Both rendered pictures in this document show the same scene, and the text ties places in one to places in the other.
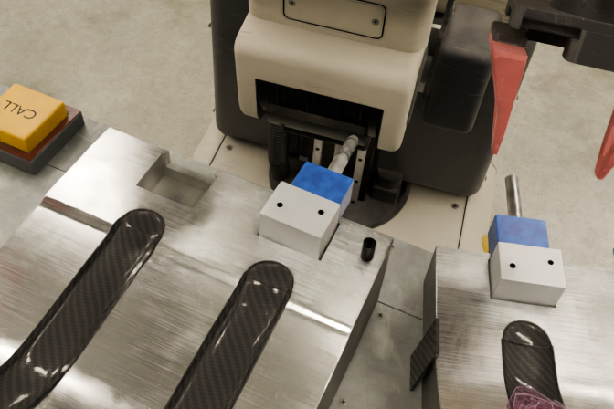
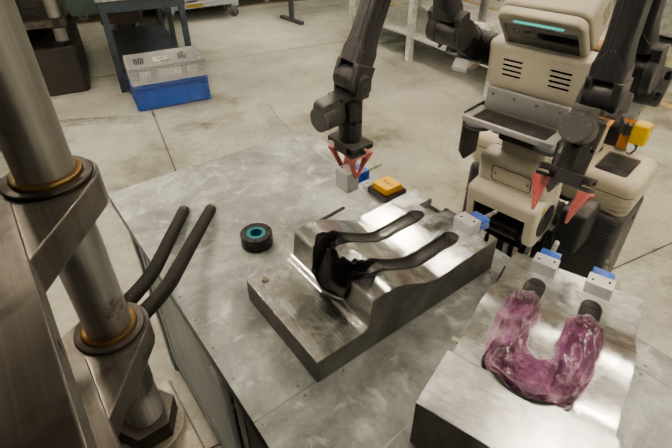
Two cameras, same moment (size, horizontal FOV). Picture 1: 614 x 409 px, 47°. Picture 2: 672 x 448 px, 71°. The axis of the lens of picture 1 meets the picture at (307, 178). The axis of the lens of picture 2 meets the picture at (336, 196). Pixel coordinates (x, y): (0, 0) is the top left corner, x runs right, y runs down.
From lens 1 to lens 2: 0.64 m
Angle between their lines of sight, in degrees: 28
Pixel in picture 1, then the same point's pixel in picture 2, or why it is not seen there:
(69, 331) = (388, 232)
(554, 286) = (551, 267)
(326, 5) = (508, 176)
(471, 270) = (525, 261)
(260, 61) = (477, 192)
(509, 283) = (535, 263)
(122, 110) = not seen: hidden behind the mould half
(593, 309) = (568, 284)
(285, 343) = (450, 251)
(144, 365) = (407, 244)
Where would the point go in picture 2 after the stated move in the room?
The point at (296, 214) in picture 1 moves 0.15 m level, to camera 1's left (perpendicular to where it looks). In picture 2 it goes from (465, 219) to (405, 199)
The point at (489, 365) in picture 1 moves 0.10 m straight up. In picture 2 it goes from (518, 284) to (529, 248)
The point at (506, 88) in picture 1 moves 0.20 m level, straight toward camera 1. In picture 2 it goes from (535, 185) to (471, 222)
